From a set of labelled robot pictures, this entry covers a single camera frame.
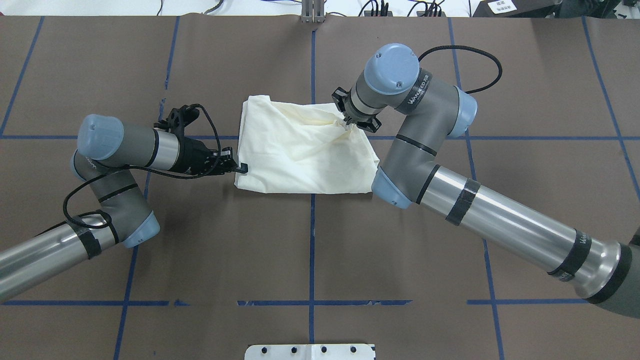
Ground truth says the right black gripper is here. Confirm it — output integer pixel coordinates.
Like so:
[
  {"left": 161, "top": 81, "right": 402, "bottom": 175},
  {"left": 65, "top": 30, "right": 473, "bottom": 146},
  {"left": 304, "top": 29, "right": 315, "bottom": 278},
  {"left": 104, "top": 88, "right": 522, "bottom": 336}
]
[{"left": 332, "top": 87, "right": 382, "bottom": 133}]

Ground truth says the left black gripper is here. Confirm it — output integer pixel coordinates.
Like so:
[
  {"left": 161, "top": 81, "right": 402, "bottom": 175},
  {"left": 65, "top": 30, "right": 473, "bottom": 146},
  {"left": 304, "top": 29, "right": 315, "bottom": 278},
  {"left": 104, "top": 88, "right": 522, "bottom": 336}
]
[{"left": 176, "top": 137, "right": 249, "bottom": 176}]

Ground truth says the white long-sleeve printed shirt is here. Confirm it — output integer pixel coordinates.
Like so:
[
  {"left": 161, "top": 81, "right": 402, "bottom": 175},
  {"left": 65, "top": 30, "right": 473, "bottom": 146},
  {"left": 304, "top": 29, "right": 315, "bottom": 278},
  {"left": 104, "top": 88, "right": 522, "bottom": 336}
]
[{"left": 234, "top": 95, "right": 379, "bottom": 195}]

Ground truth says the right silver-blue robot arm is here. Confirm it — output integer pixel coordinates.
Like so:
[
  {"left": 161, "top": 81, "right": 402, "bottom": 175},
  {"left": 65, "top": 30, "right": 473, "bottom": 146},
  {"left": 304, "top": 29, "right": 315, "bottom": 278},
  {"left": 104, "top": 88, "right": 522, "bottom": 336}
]
[{"left": 331, "top": 43, "right": 640, "bottom": 319}]

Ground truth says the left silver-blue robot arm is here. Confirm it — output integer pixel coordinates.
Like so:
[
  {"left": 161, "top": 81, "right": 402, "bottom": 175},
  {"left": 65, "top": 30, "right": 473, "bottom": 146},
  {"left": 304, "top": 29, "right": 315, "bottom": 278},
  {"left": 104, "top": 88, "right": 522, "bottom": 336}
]
[{"left": 0, "top": 104, "right": 249, "bottom": 302}]

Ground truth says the small electronics board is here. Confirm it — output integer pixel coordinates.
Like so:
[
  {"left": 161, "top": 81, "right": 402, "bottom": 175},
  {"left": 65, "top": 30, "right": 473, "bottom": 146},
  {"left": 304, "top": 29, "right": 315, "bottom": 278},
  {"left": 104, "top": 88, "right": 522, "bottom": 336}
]
[
  {"left": 358, "top": 0, "right": 393, "bottom": 18},
  {"left": 406, "top": 0, "right": 446, "bottom": 18}
]

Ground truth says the black power adapter box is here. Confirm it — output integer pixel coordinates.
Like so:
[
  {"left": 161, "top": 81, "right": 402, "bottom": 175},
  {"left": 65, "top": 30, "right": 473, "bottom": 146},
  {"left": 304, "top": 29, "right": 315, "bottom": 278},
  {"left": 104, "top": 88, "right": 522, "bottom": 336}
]
[{"left": 471, "top": 0, "right": 562, "bottom": 18}]

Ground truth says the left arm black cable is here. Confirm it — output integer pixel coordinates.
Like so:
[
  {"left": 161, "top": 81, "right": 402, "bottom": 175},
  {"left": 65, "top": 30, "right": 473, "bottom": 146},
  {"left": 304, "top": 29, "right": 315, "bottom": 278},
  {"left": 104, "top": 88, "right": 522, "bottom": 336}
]
[{"left": 63, "top": 103, "right": 223, "bottom": 230}]

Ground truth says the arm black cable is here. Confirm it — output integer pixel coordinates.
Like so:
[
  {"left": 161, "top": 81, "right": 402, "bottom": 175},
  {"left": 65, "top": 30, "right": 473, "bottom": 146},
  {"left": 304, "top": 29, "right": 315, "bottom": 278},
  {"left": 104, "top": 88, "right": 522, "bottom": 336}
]
[
  {"left": 418, "top": 45, "right": 503, "bottom": 95},
  {"left": 63, "top": 103, "right": 223, "bottom": 230}
]

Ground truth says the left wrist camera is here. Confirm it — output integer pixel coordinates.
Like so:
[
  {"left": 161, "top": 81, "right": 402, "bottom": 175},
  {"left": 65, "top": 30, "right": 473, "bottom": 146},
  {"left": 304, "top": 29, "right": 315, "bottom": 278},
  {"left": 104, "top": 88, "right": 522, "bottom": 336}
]
[{"left": 153, "top": 104, "right": 201, "bottom": 136}]

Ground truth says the aluminium frame post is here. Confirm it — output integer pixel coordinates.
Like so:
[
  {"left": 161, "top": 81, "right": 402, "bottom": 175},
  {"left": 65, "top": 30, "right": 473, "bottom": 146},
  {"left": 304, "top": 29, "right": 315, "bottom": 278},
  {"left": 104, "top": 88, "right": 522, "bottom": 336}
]
[{"left": 300, "top": 0, "right": 326, "bottom": 23}]

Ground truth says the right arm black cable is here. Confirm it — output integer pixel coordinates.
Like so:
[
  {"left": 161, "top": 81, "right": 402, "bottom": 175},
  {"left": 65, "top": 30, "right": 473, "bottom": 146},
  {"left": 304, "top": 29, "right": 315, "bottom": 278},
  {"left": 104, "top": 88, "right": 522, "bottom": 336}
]
[{"left": 418, "top": 45, "right": 503, "bottom": 95}]

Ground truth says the white camera mast with base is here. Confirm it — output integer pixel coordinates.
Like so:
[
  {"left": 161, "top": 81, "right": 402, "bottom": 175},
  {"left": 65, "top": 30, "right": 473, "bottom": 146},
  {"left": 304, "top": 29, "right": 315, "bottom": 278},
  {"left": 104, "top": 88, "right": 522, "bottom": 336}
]
[{"left": 244, "top": 343, "right": 377, "bottom": 360}]

